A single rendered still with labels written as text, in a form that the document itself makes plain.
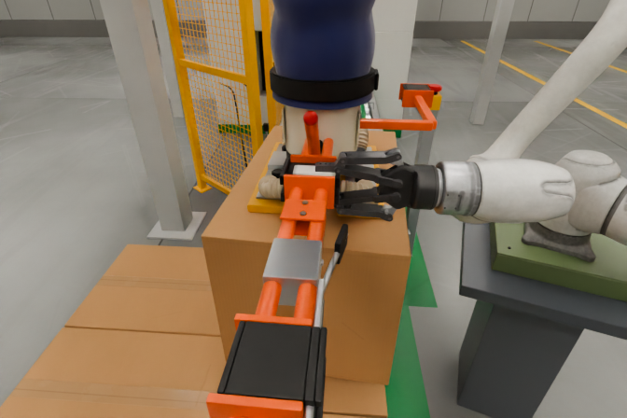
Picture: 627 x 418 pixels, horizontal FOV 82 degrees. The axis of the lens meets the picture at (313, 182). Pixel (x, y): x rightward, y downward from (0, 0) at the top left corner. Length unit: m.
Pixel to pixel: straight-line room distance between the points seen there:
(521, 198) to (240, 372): 0.47
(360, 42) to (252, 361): 0.57
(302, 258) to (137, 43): 1.80
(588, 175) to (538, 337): 0.56
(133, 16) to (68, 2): 9.84
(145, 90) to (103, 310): 1.18
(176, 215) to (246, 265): 1.78
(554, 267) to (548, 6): 10.44
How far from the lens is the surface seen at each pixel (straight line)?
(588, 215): 1.19
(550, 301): 1.19
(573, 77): 0.81
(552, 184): 0.65
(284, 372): 0.33
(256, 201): 0.78
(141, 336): 1.31
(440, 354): 1.91
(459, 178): 0.60
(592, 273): 1.24
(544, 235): 1.26
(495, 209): 0.63
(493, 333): 1.45
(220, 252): 0.75
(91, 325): 1.41
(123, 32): 2.13
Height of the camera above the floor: 1.51
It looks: 31 degrees down
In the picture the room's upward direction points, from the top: straight up
